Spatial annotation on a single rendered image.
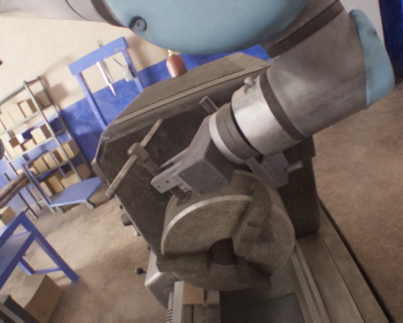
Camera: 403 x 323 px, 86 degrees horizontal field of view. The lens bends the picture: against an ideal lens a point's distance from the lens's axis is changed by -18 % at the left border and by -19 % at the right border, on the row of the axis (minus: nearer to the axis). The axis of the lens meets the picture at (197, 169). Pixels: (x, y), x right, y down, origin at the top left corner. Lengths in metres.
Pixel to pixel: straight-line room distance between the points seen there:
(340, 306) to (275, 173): 0.43
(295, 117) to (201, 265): 0.30
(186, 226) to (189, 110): 0.25
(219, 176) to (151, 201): 0.39
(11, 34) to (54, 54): 0.83
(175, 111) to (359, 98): 0.39
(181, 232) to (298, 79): 0.31
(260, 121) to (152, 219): 0.50
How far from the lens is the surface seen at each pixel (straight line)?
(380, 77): 0.26
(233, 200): 0.41
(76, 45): 4.24
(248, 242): 0.43
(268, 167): 0.32
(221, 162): 0.31
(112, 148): 0.62
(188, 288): 0.78
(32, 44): 4.61
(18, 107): 4.52
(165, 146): 0.59
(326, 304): 0.69
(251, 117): 0.28
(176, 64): 0.97
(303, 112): 0.26
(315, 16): 0.25
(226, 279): 0.55
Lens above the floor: 1.44
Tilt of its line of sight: 26 degrees down
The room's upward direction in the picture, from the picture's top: 24 degrees counter-clockwise
